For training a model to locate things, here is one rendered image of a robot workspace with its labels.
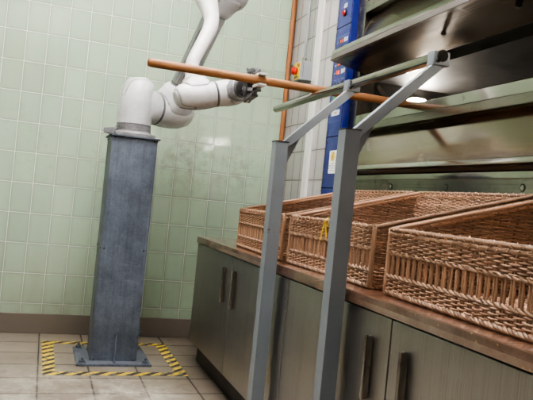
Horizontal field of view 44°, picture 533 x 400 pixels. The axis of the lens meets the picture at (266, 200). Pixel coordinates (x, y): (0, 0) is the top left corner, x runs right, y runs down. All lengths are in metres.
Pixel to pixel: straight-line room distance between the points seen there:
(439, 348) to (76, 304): 2.54
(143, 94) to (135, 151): 0.26
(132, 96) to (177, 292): 1.15
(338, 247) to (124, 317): 1.63
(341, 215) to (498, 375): 0.58
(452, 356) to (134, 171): 2.00
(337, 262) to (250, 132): 2.19
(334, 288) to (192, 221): 2.10
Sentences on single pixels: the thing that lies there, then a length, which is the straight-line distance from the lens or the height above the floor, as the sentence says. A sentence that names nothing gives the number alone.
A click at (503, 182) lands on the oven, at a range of 2.01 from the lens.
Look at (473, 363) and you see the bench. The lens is 1.17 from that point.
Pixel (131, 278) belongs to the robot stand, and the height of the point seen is 0.37.
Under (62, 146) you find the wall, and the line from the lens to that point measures 3.49.
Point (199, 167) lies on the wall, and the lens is 3.57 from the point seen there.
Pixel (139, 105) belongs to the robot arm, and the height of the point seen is 1.14.
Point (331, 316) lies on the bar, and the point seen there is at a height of 0.52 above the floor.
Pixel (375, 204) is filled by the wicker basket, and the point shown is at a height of 0.79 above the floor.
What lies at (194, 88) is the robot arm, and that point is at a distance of 2.58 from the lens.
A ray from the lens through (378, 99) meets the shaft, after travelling 2.53.
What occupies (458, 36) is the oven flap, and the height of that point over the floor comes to 1.37.
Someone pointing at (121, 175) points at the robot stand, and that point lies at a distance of 2.93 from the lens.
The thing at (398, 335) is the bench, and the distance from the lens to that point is 1.37.
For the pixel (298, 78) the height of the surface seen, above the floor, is 1.42.
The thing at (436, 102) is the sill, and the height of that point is 1.16.
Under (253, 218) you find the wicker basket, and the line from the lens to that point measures 2.47.
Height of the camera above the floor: 0.76
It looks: level
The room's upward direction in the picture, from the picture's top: 6 degrees clockwise
